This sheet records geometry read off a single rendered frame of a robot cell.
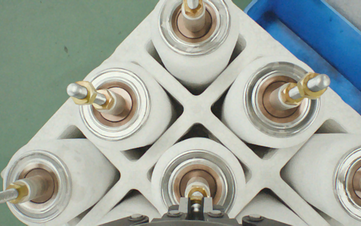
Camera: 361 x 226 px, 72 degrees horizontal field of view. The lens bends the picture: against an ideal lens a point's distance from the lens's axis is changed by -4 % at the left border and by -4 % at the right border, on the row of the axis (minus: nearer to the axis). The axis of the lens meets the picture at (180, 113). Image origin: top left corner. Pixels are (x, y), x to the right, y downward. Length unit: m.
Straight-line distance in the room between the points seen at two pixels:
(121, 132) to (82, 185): 0.07
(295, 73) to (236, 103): 0.07
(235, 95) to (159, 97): 0.08
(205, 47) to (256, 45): 0.10
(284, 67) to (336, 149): 0.10
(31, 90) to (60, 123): 0.26
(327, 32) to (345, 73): 0.10
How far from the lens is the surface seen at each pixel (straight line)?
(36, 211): 0.31
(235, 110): 0.26
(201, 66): 0.27
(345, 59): 0.54
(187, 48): 0.27
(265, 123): 0.26
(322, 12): 0.49
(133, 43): 0.36
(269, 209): 0.33
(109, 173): 0.36
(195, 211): 0.17
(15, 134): 0.64
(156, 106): 0.26
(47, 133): 0.39
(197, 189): 0.22
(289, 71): 0.27
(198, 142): 0.26
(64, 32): 0.62
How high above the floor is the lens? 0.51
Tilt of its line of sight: 84 degrees down
